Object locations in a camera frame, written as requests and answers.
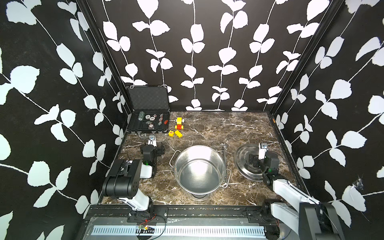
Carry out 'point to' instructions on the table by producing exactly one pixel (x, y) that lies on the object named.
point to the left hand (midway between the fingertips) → (153, 139)
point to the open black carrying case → (150, 108)
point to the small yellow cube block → (171, 133)
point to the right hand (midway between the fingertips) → (257, 150)
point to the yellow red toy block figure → (179, 122)
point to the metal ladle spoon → (224, 145)
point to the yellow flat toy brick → (178, 133)
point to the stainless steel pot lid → (241, 159)
